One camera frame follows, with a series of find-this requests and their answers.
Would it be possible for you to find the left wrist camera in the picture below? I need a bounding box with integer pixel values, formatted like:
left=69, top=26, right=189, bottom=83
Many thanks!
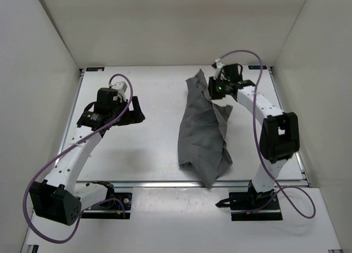
left=112, top=81, right=128, bottom=100

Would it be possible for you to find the grey pleated skirt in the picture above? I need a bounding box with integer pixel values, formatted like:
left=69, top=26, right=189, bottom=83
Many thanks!
left=178, top=69, right=233, bottom=189

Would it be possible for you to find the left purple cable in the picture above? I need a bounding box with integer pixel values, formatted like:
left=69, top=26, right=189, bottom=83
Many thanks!
left=23, top=73, right=134, bottom=243

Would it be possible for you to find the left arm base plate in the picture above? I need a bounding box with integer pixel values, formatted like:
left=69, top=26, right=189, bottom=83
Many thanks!
left=82, top=192, right=133, bottom=220

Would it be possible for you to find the blue table label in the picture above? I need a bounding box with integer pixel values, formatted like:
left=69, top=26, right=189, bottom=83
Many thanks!
left=248, top=65, right=267, bottom=70
left=85, top=67, right=105, bottom=72

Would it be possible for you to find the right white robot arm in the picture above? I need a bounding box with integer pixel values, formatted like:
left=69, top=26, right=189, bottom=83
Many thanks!
left=208, top=60, right=300, bottom=209

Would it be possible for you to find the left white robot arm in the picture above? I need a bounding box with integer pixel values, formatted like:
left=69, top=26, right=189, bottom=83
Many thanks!
left=29, top=87, right=145, bottom=226

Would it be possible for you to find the right blue table label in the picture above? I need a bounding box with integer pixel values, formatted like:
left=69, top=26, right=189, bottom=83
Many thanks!
left=248, top=65, right=267, bottom=70

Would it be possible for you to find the left blue table label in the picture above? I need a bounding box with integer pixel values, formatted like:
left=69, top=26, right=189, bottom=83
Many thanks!
left=85, top=67, right=105, bottom=72

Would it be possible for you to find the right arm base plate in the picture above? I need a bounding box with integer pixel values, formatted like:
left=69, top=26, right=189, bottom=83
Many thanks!
left=216, top=192, right=283, bottom=222

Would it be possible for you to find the aluminium table front rail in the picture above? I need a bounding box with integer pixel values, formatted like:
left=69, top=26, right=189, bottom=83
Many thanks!
left=76, top=180, right=254, bottom=189

